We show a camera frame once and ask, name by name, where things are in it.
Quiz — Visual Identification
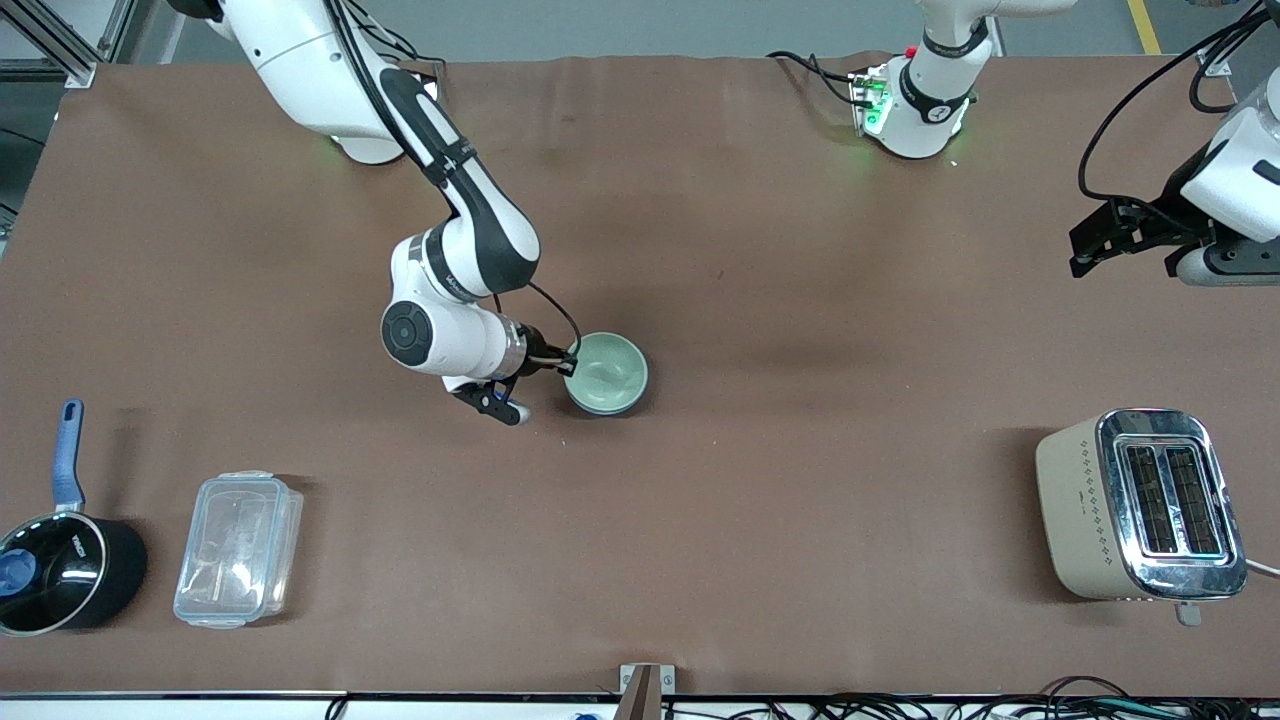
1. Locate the black arm base cable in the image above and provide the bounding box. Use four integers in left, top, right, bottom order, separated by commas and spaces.
767, 50, 863, 107
345, 0, 447, 81

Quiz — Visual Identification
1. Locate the black saucepan with blue handle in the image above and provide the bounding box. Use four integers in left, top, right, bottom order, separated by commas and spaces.
0, 400, 149, 638

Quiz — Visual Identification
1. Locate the brown table cover mat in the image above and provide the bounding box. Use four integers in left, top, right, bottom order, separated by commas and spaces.
0, 53, 1280, 698

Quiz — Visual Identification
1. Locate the metal table edge bracket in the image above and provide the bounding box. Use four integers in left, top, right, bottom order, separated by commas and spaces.
619, 663, 677, 720

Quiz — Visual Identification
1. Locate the tangled black cable bundle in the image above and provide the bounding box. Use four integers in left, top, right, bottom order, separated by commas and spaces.
660, 677, 1280, 720

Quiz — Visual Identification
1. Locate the glass lid with blue knob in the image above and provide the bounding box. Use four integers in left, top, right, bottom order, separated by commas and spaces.
0, 512, 107, 636

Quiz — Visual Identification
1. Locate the clear plastic food container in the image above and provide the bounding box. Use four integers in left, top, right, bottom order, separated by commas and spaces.
173, 470, 305, 631

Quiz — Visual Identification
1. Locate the green bowl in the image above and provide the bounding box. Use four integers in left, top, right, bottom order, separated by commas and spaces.
563, 332, 649, 415

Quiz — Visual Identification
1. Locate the beige chrome toaster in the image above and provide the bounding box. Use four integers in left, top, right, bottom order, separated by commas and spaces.
1035, 407, 1249, 628

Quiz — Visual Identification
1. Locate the black right arm base cable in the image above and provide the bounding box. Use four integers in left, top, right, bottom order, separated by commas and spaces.
345, 0, 447, 81

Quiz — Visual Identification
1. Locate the black left arm base cable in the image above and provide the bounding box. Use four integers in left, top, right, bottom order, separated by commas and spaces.
767, 50, 863, 107

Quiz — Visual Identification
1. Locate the aluminium frame profile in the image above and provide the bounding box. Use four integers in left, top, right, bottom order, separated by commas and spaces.
0, 0, 101, 89
1195, 0, 1280, 79

